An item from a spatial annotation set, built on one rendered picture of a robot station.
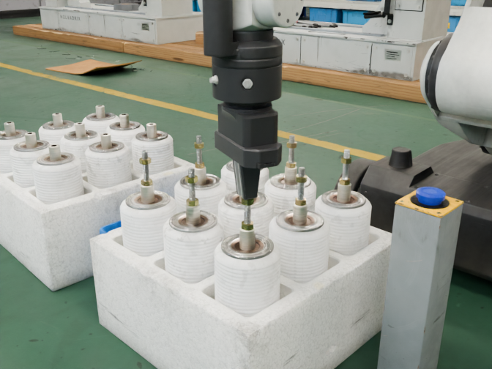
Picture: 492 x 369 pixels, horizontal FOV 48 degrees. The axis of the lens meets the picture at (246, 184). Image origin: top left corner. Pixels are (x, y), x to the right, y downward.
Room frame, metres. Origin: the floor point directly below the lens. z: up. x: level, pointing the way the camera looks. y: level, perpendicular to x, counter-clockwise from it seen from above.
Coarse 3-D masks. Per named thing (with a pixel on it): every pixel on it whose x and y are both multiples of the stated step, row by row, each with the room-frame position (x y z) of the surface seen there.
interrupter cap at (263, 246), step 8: (224, 240) 0.71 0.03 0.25; (232, 240) 0.71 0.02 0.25; (256, 240) 0.71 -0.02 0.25; (264, 240) 0.71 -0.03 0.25; (224, 248) 0.69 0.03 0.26; (232, 248) 0.69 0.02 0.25; (240, 248) 0.69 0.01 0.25; (256, 248) 0.69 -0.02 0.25; (264, 248) 0.69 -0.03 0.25; (272, 248) 0.69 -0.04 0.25; (232, 256) 0.67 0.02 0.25; (240, 256) 0.66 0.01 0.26; (248, 256) 0.66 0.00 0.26; (256, 256) 0.66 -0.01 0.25; (264, 256) 0.67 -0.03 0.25
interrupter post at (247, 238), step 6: (240, 228) 0.70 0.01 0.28; (240, 234) 0.69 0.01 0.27; (246, 234) 0.69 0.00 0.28; (252, 234) 0.69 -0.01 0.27; (240, 240) 0.69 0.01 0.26; (246, 240) 0.69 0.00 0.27; (252, 240) 0.69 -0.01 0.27; (240, 246) 0.69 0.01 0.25; (246, 246) 0.69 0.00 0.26; (252, 246) 0.69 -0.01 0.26
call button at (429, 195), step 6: (420, 192) 0.71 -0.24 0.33; (426, 192) 0.71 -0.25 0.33; (432, 192) 0.71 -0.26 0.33; (438, 192) 0.71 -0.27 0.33; (420, 198) 0.71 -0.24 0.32; (426, 198) 0.70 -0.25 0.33; (432, 198) 0.70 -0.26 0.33; (438, 198) 0.70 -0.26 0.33; (444, 198) 0.71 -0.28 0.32; (426, 204) 0.70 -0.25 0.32; (432, 204) 0.70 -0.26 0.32; (438, 204) 0.70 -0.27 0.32
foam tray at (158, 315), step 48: (96, 240) 0.85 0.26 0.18; (384, 240) 0.85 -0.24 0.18; (96, 288) 0.86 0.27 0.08; (144, 288) 0.75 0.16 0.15; (192, 288) 0.70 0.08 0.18; (288, 288) 0.71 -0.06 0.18; (336, 288) 0.73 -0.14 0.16; (384, 288) 0.84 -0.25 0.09; (144, 336) 0.76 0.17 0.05; (192, 336) 0.67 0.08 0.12; (240, 336) 0.60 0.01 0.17; (288, 336) 0.65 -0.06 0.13; (336, 336) 0.74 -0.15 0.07
